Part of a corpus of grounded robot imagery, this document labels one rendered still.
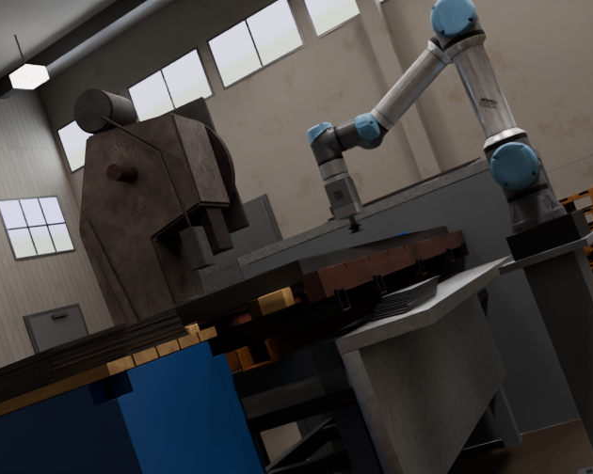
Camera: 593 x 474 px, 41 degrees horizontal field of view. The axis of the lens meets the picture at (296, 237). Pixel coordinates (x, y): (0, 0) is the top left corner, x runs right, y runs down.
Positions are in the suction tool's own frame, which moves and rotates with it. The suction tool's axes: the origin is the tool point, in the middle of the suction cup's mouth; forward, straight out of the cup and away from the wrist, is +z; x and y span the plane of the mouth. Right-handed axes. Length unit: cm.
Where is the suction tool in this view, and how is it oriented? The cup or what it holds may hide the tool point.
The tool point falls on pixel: (357, 231)
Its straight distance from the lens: 223.9
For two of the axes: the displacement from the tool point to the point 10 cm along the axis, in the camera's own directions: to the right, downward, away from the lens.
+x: 8.8, -3.5, -3.4
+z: 3.4, 9.4, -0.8
